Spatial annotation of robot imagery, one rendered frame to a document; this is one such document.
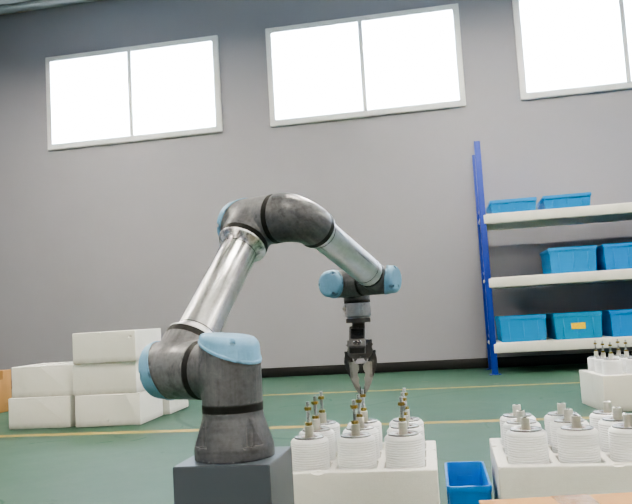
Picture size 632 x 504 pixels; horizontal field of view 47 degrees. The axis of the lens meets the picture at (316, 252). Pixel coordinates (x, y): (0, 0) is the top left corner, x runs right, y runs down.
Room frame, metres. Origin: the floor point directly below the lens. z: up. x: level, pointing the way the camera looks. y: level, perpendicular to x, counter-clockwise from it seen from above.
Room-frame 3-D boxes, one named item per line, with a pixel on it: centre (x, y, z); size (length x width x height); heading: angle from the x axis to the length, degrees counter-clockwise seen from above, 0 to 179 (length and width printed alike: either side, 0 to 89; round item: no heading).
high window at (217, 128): (7.32, 1.80, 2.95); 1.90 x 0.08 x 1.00; 80
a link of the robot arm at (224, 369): (1.41, 0.18, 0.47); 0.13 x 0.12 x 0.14; 58
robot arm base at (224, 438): (1.41, 0.18, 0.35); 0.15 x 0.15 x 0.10
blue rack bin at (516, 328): (6.23, -1.70, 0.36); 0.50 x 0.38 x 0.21; 170
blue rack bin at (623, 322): (6.07, -2.54, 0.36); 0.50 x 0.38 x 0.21; 171
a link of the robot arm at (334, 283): (2.01, -0.07, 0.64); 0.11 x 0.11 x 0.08; 58
